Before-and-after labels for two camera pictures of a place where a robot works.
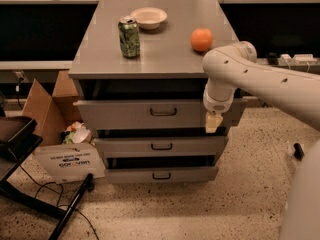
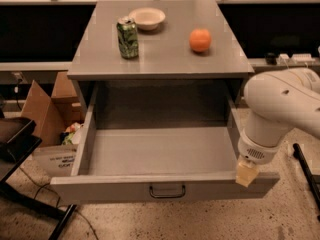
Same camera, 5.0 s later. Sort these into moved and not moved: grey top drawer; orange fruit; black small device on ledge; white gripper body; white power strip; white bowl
Moved: white gripper body; grey top drawer
Not moved: black small device on ledge; white bowl; orange fruit; white power strip
